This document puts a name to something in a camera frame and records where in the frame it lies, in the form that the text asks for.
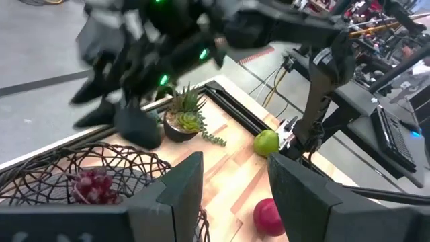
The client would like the black aluminium table frame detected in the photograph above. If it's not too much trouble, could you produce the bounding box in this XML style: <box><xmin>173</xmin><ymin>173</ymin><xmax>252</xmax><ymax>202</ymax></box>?
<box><xmin>0</xmin><ymin>79</ymin><xmax>430</xmax><ymax>206</ymax></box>

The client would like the purple grape bunch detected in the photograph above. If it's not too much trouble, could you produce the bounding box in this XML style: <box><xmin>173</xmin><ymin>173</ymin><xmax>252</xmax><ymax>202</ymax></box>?
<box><xmin>69</xmin><ymin>167</ymin><xmax>124</xmax><ymax>206</ymax></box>

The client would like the black metal bar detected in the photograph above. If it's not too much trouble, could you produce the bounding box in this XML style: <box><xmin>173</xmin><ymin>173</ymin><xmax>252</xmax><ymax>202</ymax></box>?
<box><xmin>368</xmin><ymin>43</ymin><xmax>430</xmax><ymax>95</ymax></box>

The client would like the silver metal bracket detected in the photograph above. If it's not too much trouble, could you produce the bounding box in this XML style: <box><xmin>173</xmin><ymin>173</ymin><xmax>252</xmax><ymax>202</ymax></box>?
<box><xmin>275</xmin><ymin>116</ymin><xmax>300</xmax><ymax>149</ymax></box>

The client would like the potted succulent plant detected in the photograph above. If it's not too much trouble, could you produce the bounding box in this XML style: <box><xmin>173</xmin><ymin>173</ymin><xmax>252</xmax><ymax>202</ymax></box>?
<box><xmin>156</xmin><ymin>82</ymin><xmax>228</xmax><ymax>148</ymax></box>

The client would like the yellow floor cable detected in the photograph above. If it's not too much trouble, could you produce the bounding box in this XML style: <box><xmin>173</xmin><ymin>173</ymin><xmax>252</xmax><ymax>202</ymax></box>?
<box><xmin>261</xmin><ymin>67</ymin><xmax>287</xmax><ymax>109</ymax></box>

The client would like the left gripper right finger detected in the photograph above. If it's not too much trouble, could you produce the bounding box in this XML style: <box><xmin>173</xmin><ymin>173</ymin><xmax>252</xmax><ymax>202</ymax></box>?
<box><xmin>268</xmin><ymin>153</ymin><xmax>343</xmax><ymax>242</ymax></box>

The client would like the green pear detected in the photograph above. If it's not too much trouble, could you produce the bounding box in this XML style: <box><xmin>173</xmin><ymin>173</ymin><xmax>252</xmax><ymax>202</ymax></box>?
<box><xmin>253</xmin><ymin>129</ymin><xmax>280</xmax><ymax>158</ymax></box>

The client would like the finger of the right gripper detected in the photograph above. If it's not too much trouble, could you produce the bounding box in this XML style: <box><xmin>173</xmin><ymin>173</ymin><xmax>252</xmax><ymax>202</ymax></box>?
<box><xmin>73</xmin><ymin>100</ymin><xmax>118</xmax><ymax>128</ymax></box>
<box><xmin>69</xmin><ymin>79</ymin><xmax>117</xmax><ymax>104</ymax></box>

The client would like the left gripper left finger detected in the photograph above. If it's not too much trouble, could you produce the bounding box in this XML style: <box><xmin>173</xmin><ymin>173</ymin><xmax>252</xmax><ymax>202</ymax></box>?
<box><xmin>127</xmin><ymin>151</ymin><xmax>204</xmax><ymax>242</ymax></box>

